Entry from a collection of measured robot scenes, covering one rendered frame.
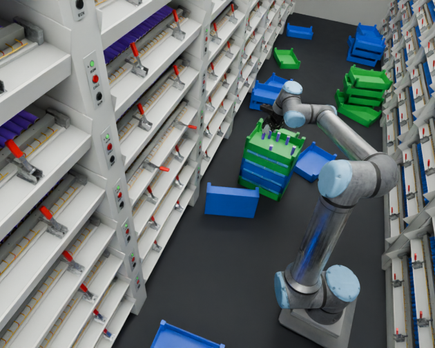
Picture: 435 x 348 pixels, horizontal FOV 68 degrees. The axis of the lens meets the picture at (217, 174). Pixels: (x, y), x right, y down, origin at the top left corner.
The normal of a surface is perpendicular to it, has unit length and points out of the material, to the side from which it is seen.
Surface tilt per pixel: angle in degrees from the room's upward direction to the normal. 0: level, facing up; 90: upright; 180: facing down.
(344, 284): 7
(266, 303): 0
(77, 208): 16
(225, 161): 0
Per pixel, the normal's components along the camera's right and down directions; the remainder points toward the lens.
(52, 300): 0.34, -0.58
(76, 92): -0.32, 0.67
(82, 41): 0.94, 0.29
